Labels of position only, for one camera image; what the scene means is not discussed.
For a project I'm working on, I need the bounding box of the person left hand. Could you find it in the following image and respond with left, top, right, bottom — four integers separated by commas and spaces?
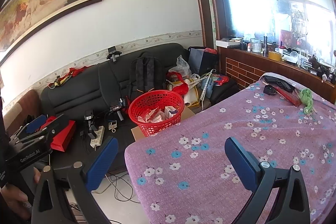
1, 161, 41, 223

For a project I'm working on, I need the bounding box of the white power strip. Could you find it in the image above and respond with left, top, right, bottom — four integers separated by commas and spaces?
90, 126, 105, 149

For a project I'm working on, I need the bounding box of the purple floral tablecloth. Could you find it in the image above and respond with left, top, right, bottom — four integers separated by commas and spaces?
125, 79, 335, 223

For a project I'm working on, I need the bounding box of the red flat case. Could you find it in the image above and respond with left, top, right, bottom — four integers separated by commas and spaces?
274, 86, 301, 107

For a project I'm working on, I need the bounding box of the green cloth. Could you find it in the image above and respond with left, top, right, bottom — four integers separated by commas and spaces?
299, 88, 313, 114

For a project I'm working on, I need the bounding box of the white medicine box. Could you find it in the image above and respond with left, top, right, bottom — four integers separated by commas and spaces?
137, 107, 169, 123

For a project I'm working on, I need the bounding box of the red plastic mesh basket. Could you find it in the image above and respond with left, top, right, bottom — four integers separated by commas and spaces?
128, 90, 185, 136

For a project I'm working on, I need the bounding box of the black backpack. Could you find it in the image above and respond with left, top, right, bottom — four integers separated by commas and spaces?
127, 52, 166, 101

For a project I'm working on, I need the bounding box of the red cloth strap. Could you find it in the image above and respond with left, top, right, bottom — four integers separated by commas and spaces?
166, 71, 190, 96

